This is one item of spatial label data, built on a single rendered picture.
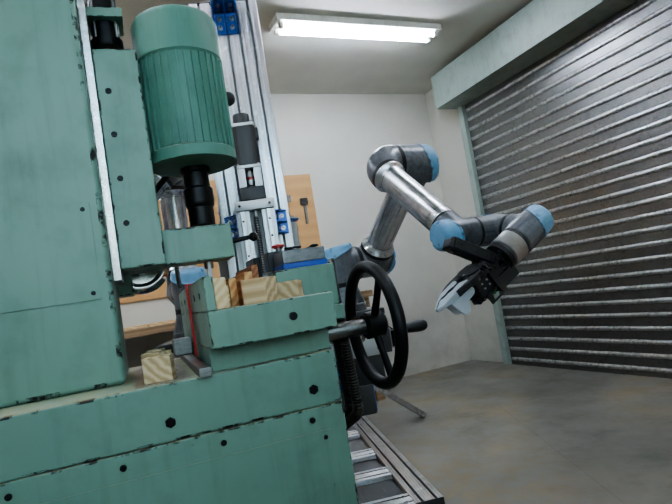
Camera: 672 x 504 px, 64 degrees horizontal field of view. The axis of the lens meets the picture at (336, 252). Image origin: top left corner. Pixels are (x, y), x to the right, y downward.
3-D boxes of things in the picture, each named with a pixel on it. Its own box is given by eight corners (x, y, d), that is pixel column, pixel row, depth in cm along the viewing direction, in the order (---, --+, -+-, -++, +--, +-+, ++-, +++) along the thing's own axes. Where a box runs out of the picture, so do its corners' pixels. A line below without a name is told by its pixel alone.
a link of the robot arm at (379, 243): (341, 262, 194) (388, 135, 157) (376, 257, 200) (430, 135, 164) (355, 287, 187) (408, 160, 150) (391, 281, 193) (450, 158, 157)
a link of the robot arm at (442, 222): (353, 139, 154) (454, 223, 118) (385, 138, 159) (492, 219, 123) (346, 175, 160) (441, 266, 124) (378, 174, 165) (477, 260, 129)
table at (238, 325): (389, 316, 93) (383, 282, 93) (213, 350, 82) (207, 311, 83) (296, 317, 150) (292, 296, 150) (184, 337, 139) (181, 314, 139)
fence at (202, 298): (216, 310, 84) (211, 275, 84) (206, 311, 83) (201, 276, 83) (187, 314, 140) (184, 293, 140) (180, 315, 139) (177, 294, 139)
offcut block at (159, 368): (148, 382, 89) (145, 357, 89) (176, 377, 90) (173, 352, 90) (144, 385, 86) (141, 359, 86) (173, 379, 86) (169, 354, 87)
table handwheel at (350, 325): (351, 260, 134) (366, 373, 135) (274, 271, 127) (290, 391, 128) (405, 257, 107) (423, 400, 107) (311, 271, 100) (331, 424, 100)
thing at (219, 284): (229, 308, 84) (224, 276, 85) (216, 310, 84) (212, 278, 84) (195, 312, 140) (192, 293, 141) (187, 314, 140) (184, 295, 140)
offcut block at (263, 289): (279, 299, 92) (275, 275, 92) (267, 301, 88) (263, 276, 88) (257, 303, 93) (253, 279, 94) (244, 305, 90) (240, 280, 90)
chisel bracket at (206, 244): (236, 263, 108) (230, 222, 108) (164, 273, 103) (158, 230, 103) (231, 267, 115) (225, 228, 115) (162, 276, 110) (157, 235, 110)
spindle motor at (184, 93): (244, 153, 105) (221, 3, 108) (150, 159, 99) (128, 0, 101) (230, 176, 122) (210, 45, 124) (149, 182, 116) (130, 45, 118)
